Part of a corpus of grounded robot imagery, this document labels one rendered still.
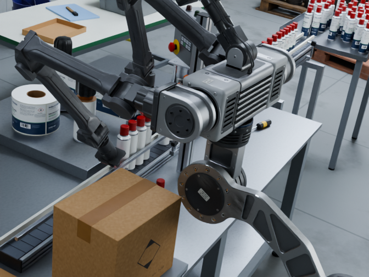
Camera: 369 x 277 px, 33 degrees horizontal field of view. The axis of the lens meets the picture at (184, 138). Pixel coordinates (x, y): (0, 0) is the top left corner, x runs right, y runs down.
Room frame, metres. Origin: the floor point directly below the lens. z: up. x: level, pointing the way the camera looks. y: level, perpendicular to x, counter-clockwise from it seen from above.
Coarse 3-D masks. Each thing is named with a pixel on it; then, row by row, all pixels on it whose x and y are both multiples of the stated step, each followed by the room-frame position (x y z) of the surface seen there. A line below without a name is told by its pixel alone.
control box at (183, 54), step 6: (186, 12) 2.30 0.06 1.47; (192, 12) 2.31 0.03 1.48; (216, 30) 2.25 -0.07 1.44; (174, 36) 2.35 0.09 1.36; (180, 36) 2.31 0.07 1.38; (174, 42) 2.34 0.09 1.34; (180, 42) 2.30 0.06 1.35; (180, 48) 2.30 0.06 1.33; (210, 48) 2.25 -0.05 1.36; (180, 54) 2.29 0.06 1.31; (186, 54) 2.25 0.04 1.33; (186, 60) 2.24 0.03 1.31
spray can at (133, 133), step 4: (128, 120) 2.11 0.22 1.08; (132, 120) 2.12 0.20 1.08; (128, 124) 2.10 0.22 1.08; (132, 124) 2.09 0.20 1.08; (136, 124) 2.11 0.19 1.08; (132, 128) 2.10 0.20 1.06; (128, 132) 2.09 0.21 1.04; (132, 132) 2.09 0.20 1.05; (136, 132) 2.10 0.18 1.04; (132, 136) 2.09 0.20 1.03; (136, 136) 2.10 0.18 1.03; (132, 140) 2.09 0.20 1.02; (136, 140) 2.10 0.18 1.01; (132, 144) 2.09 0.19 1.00; (136, 144) 2.10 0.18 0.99; (132, 148) 2.09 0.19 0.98; (136, 148) 2.11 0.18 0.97; (132, 152) 2.09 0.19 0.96; (128, 164) 2.09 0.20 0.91; (132, 164) 2.09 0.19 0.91; (128, 168) 2.09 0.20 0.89; (132, 168) 2.09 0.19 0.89
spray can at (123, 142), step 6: (120, 126) 2.06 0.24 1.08; (126, 126) 2.06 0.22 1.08; (120, 132) 2.05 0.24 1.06; (126, 132) 2.05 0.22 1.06; (120, 138) 2.04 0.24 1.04; (126, 138) 2.04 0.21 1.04; (120, 144) 2.04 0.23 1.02; (126, 144) 2.04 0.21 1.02; (126, 150) 2.04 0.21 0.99; (126, 156) 2.05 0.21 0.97
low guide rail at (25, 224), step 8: (152, 136) 2.33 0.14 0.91; (104, 168) 2.02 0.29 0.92; (112, 168) 2.06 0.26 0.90; (96, 176) 1.96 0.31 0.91; (80, 184) 1.89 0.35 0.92; (88, 184) 1.92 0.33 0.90; (72, 192) 1.84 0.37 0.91; (56, 200) 1.77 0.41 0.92; (48, 208) 1.72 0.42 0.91; (32, 216) 1.66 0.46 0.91; (40, 216) 1.69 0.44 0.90; (24, 224) 1.62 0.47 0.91; (8, 232) 1.56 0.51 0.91; (16, 232) 1.58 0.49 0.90; (0, 240) 1.52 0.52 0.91
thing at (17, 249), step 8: (152, 152) 2.26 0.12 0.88; (160, 152) 2.27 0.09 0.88; (152, 160) 2.19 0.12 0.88; (136, 168) 2.11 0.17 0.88; (48, 224) 1.68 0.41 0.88; (32, 232) 1.62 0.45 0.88; (40, 232) 1.63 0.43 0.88; (48, 232) 1.63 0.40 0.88; (24, 240) 1.58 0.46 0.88; (32, 240) 1.58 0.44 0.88; (40, 240) 1.59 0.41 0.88; (0, 248) 1.52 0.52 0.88; (8, 248) 1.53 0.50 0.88; (16, 248) 1.53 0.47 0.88; (24, 248) 1.54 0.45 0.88; (32, 248) 1.55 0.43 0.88; (16, 256) 1.50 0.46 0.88
